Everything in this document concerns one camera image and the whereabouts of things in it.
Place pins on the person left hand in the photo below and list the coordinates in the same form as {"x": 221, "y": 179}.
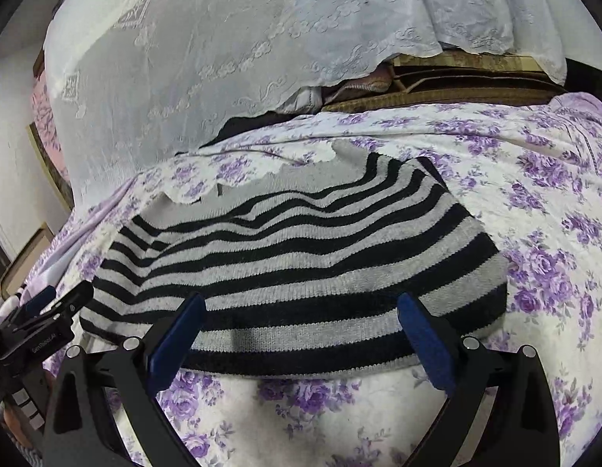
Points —
{"x": 21, "y": 428}

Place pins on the pink floral pillow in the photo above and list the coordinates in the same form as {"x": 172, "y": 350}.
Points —
{"x": 43, "y": 118}

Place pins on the lilac satin sheet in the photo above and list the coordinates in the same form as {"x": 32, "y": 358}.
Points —
{"x": 55, "y": 260}

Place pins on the brown woven mat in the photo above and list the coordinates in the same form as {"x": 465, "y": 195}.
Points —
{"x": 452, "y": 77}

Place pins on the white lace cover cloth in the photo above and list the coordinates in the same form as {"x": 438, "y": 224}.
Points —
{"x": 133, "y": 82}

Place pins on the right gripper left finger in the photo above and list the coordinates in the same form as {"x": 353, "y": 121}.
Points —
{"x": 80, "y": 427}

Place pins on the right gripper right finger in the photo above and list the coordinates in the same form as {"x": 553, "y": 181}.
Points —
{"x": 521, "y": 429}

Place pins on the black grey striped sweater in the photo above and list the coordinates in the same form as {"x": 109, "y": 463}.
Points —
{"x": 301, "y": 270}

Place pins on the purple floral bed quilt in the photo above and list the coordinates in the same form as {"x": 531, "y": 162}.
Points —
{"x": 532, "y": 176}

